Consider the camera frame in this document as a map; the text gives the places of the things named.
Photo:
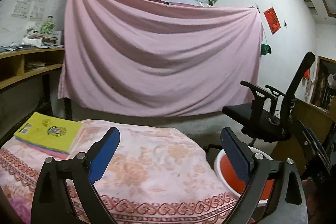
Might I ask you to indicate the wooden wall shelf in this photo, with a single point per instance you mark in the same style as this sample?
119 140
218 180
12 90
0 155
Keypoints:
17 66

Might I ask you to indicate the black office chair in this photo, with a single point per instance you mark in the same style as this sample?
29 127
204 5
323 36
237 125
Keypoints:
268 116

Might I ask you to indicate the red paper wall poster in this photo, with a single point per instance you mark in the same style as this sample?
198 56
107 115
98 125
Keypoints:
272 20

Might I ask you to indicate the yellow cartoon book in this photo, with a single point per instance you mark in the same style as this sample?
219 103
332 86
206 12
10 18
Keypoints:
49 132

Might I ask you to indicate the pink hanging bed sheet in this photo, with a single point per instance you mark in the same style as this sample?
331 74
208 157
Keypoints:
148 58

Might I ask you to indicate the pink floral tablecloth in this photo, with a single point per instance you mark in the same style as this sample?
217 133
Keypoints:
157 175

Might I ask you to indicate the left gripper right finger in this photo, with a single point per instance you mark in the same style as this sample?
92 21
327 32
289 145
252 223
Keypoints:
286 203

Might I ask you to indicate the brown wooden cabinet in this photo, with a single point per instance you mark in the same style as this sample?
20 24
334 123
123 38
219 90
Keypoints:
311 117

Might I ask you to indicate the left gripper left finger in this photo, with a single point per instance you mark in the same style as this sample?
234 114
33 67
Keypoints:
52 202

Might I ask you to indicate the pink book under yellow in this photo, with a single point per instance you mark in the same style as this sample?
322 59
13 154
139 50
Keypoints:
53 152

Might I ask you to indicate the green glass jar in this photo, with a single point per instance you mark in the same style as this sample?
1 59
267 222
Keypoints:
48 26

